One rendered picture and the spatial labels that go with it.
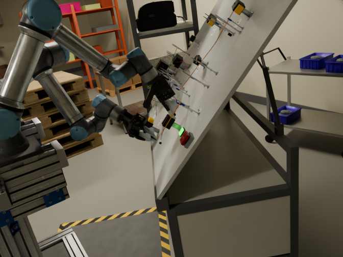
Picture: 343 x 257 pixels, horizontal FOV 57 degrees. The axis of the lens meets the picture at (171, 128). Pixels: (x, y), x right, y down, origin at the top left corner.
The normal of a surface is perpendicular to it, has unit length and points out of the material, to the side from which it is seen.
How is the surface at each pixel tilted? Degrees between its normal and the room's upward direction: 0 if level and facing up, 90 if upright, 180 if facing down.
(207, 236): 90
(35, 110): 90
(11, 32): 90
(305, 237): 0
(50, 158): 90
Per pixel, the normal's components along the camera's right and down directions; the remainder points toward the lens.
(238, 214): 0.10, 0.36
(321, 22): -0.83, 0.32
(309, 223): -0.15, -0.92
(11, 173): 0.54, 0.25
